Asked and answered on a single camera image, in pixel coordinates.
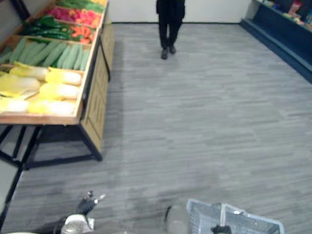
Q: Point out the person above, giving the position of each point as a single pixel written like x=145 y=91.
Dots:
x=170 y=22

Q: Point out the pink snack package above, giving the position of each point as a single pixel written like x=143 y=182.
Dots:
x=295 y=7

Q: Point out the wooden vegetable display stand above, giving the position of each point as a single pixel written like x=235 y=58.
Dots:
x=96 y=97

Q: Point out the orange carrot heap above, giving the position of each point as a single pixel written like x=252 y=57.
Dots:
x=83 y=33

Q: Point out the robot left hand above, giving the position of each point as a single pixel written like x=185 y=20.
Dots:
x=85 y=206

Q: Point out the dark green cucumber heap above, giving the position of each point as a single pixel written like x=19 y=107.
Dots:
x=46 y=28

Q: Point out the red pink pepper heap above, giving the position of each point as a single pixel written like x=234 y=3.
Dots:
x=78 y=15

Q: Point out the yellow orange vegetable heap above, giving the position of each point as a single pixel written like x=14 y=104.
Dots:
x=100 y=2

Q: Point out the dark blue goods shelf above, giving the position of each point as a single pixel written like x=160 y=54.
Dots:
x=282 y=34

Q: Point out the light green loofah gourd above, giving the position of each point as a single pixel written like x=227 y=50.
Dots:
x=27 y=52
x=64 y=56
x=79 y=58
x=17 y=50
x=46 y=52
x=4 y=55
x=71 y=56
x=54 y=54
x=36 y=53
x=84 y=59

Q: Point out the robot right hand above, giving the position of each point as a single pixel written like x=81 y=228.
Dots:
x=220 y=229

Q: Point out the robot left arm silver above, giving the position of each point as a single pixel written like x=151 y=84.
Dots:
x=75 y=224

